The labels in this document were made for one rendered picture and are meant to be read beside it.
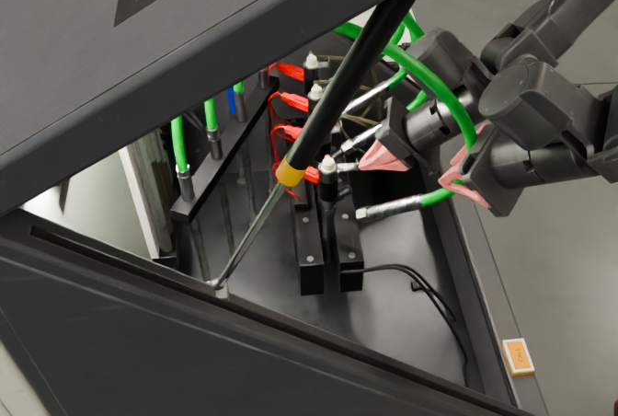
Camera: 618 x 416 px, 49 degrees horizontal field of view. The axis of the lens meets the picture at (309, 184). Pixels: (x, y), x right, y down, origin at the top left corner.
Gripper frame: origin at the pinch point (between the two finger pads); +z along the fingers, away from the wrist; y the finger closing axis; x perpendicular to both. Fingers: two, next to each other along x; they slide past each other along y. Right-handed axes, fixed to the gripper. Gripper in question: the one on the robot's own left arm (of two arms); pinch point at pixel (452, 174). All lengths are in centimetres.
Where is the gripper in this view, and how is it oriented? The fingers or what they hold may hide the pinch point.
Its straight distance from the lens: 82.1
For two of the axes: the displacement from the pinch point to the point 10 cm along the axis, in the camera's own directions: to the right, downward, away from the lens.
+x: 6.9, 6.7, 2.8
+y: -5.5, 7.4, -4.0
